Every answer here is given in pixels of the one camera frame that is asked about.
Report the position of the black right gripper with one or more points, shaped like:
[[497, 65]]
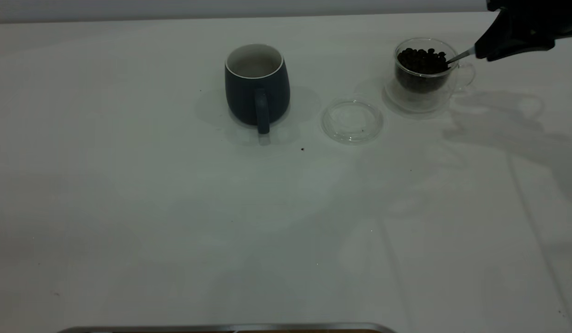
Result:
[[554, 16]]

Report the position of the dark grey ceramic mug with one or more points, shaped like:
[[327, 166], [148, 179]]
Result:
[[242, 97]]

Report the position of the pile of coffee beans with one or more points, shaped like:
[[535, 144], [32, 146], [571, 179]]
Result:
[[420, 64]]

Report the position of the clear glass saucer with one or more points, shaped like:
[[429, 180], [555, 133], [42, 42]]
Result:
[[353, 122]]

